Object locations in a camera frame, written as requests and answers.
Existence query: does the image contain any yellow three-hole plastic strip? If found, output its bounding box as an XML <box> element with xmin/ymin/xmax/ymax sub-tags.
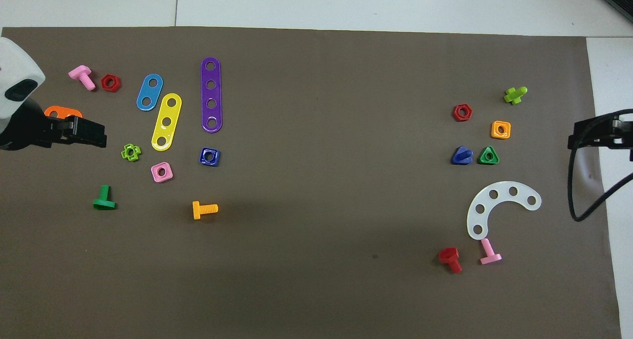
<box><xmin>151</xmin><ymin>93</ymin><xmax>182</xmax><ymax>152</ymax></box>

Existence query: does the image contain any green triangular plastic nut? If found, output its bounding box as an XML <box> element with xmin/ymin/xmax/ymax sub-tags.
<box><xmin>478</xmin><ymin>145</ymin><xmax>500</xmax><ymax>165</ymax></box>

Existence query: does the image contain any blue plastic screw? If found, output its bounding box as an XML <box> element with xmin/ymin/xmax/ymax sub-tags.
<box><xmin>451</xmin><ymin>145</ymin><xmax>474</xmax><ymax>166</ymax></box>

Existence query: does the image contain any orange plastic screw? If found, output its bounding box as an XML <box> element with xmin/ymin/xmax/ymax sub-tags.
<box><xmin>192</xmin><ymin>200</ymin><xmax>219</xmax><ymax>220</ymax></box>

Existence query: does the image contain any purple four-hole plastic strip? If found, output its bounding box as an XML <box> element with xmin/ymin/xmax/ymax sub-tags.
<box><xmin>200</xmin><ymin>57</ymin><xmax>223</xmax><ymax>133</ymax></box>

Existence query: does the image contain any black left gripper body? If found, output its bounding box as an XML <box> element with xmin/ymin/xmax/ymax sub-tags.
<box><xmin>0</xmin><ymin>97</ymin><xmax>51</xmax><ymax>151</ymax></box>

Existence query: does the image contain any orange three-hole angle plate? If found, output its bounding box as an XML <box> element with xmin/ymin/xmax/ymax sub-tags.
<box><xmin>44</xmin><ymin>105</ymin><xmax>84</xmax><ymax>123</ymax></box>

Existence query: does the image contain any red plastic screw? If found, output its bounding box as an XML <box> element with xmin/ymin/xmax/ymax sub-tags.
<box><xmin>438</xmin><ymin>247</ymin><xmax>463</xmax><ymax>274</ymax></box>

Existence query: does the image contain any brown table mat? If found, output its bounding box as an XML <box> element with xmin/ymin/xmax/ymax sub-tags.
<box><xmin>0</xmin><ymin>26</ymin><xmax>623</xmax><ymax>339</ymax></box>

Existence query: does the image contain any pink square plastic nut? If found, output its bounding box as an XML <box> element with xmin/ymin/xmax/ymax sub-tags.
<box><xmin>151</xmin><ymin>162</ymin><xmax>174</xmax><ymax>183</ymax></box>

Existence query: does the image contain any white curved five-hole plate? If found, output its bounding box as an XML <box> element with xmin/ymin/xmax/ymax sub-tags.
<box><xmin>466</xmin><ymin>181</ymin><xmax>543</xmax><ymax>241</ymax></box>

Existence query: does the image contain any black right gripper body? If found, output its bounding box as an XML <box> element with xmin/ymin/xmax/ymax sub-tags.
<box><xmin>617</xmin><ymin>108</ymin><xmax>633</xmax><ymax>162</ymax></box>

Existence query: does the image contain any blue square plastic nut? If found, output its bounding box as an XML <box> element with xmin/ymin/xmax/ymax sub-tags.
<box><xmin>199</xmin><ymin>147</ymin><xmax>221</xmax><ymax>167</ymax></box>

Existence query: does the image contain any lime green plastic screw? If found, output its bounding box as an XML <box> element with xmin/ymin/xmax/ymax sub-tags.
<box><xmin>503</xmin><ymin>86</ymin><xmax>528</xmax><ymax>105</ymax></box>

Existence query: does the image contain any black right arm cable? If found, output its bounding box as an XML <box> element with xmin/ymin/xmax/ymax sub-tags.
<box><xmin>568</xmin><ymin>110</ymin><xmax>633</xmax><ymax>223</ymax></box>

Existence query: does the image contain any dark green plastic screw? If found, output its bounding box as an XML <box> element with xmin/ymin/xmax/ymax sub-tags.
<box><xmin>92</xmin><ymin>185</ymin><xmax>117</xmax><ymax>211</ymax></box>

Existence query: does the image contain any blue two-hole plastic strip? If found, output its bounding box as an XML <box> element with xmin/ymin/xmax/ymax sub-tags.
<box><xmin>136</xmin><ymin>73</ymin><xmax>164</xmax><ymax>112</ymax></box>

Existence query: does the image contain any pink plastic screw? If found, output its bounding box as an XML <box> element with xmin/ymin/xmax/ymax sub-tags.
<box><xmin>68</xmin><ymin>65</ymin><xmax>96</xmax><ymax>92</ymax></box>
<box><xmin>479</xmin><ymin>238</ymin><xmax>503</xmax><ymax>265</ymax></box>

